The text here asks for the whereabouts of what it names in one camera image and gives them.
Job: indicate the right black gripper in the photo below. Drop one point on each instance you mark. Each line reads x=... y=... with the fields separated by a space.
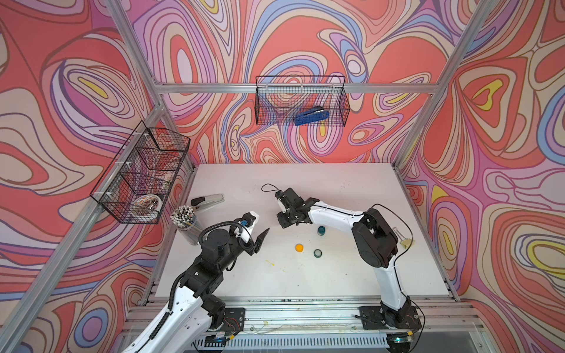
x=280 y=218

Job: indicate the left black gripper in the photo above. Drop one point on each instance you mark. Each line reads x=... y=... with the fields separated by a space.
x=254 y=248

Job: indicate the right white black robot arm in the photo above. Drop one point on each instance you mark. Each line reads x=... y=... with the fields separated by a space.
x=374 y=238

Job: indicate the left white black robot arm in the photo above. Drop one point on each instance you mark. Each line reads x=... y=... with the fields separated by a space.
x=192 y=308

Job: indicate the grey stapler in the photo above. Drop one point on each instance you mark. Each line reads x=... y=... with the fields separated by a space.
x=206 y=201

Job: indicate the cup of pencils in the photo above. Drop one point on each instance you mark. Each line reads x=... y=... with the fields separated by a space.
x=185 y=219

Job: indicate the blue stapler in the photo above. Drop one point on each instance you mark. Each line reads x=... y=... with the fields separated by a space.
x=312 y=115

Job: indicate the gold binder clip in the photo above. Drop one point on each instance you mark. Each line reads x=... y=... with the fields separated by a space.
x=405 y=242

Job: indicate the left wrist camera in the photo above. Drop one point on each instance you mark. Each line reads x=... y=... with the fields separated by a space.
x=246 y=225

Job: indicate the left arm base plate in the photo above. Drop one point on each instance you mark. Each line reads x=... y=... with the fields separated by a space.
x=233 y=321

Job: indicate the back black wire basket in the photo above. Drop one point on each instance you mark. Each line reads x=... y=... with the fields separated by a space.
x=279 y=98

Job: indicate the black wire basket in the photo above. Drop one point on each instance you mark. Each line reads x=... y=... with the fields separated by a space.
x=279 y=98
x=148 y=162

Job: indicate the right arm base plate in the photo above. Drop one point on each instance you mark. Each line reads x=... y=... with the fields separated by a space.
x=378 y=318

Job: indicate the left black wire basket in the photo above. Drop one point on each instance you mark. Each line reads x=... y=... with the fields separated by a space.
x=148 y=162

